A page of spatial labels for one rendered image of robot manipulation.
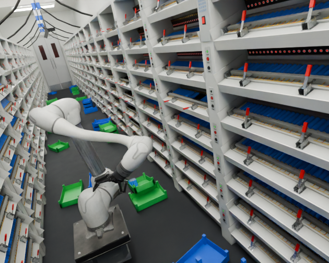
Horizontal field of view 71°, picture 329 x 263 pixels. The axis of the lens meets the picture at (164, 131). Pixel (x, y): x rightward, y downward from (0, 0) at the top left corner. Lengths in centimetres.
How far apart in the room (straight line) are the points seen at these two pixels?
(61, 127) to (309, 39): 117
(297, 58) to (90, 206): 131
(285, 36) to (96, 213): 133
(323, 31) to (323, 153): 38
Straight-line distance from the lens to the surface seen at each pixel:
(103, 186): 164
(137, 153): 120
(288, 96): 89
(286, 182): 109
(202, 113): 135
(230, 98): 122
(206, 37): 116
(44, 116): 142
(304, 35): 83
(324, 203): 102
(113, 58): 309
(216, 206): 181
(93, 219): 158
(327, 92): 86
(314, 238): 116
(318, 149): 93
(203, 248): 173
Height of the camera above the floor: 134
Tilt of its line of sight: 22 degrees down
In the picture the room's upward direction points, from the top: 11 degrees counter-clockwise
